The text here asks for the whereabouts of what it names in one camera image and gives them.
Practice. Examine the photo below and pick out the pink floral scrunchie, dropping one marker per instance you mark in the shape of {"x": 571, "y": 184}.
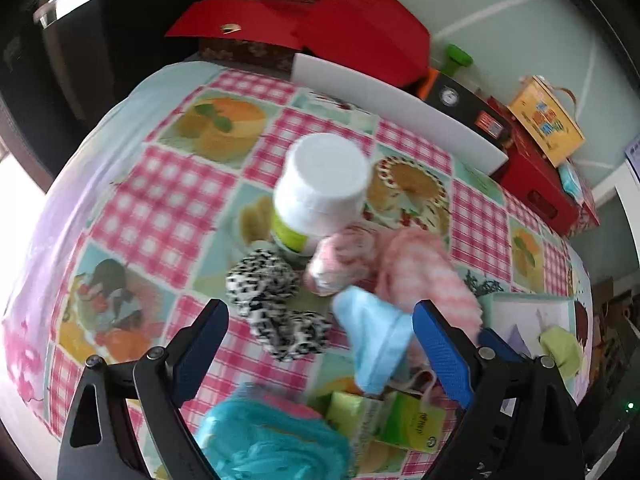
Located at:
{"x": 337, "y": 262}

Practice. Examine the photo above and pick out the teal cloth bundle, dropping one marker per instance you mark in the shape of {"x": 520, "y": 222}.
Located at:
{"x": 270, "y": 435}

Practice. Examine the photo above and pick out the blue wet wipes pack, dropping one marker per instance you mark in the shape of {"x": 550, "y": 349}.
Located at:
{"x": 572, "y": 182}

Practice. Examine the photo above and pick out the blue face mask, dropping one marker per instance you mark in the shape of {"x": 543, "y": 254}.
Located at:
{"x": 375, "y": 335}

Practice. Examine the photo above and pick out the white bottle with green label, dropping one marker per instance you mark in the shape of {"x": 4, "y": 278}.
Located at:
{"x": 320, "y": 185}

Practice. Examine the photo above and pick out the black box with round gauge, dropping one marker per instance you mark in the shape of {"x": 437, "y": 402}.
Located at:
{"x": 465, "y": 105}

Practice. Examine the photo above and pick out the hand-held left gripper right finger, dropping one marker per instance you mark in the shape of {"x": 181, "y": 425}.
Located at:
{"x": 442, "y": 350}

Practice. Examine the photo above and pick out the green dumbbell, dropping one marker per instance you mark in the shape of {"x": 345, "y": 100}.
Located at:
{"x": 457, "y": 57}

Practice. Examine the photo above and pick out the dark cabinet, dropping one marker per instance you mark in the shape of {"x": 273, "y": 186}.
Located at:
{"x": 75, "y": 50}

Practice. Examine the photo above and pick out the red box with gold clasp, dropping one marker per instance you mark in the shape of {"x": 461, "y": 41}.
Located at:
{"x": 240, "y": 15}

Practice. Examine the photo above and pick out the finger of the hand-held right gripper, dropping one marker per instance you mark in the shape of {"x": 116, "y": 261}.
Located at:
{"x": 495, "y": 340}

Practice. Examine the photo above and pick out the black and white leopard scrunchie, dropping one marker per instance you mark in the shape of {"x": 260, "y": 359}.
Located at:
{"x": 272, "y": 305}

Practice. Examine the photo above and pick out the large red gift box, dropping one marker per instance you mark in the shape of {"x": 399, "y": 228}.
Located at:
{"x": 365, "y": 30}

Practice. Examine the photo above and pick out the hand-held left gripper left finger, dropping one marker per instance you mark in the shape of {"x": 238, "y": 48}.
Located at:
{"x": 197, "y": 355}

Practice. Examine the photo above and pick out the small green tissue pack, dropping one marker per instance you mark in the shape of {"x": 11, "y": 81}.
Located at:
{"x": 350, "y": 410}

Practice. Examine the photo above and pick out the white board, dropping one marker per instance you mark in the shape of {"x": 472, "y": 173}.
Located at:
{"x": 390, "y": 100}

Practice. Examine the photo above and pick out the pink fluffy towel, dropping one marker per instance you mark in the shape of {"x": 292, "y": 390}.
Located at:
{"x": 425, "y": 270}

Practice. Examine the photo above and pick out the white shelf unit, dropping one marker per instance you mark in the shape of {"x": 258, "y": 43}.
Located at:
{"x": 630, "y": 200}

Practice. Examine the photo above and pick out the pink patterned box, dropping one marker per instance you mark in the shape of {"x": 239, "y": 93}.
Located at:
{"x": 587, "y": 212}

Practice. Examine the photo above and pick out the light green cloth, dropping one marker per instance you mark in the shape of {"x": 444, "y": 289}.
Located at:
{"x": 562, "y": 350}

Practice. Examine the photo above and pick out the white tray with teal rim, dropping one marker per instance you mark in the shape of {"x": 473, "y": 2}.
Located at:
{"x": 530, "y": 310}

